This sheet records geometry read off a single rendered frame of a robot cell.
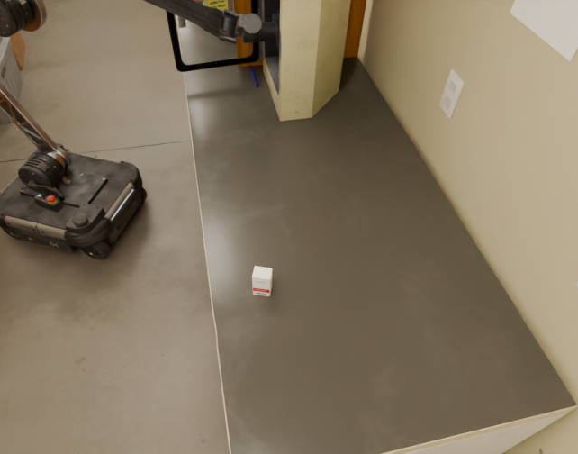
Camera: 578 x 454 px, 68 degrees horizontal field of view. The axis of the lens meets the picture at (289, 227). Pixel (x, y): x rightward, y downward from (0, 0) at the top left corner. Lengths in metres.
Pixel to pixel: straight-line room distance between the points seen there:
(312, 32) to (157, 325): 1.42
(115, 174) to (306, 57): 1.39
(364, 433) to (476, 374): 0.28
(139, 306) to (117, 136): 1.33
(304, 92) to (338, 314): 0.76
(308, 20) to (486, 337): 0.95
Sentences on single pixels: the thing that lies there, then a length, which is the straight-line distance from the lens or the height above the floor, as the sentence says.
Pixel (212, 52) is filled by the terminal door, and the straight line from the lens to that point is 1.67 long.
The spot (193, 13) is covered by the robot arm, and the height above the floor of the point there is 1.26.
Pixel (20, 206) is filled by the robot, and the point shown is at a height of 0.24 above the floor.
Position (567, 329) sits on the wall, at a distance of 1.11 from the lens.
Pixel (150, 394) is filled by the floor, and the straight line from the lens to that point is 2.00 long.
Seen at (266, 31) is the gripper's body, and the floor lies 1.19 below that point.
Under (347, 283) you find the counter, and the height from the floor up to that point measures 0.94.
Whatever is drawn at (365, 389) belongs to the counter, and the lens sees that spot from 0.96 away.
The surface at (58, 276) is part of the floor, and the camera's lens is 2.44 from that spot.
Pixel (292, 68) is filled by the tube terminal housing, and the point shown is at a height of 1.13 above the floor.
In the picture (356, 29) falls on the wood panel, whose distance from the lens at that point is 1.85.
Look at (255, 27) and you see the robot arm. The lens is 1.41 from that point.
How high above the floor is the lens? 1.82
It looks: 50 degrees down
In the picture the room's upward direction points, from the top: 3 degrees clockwise
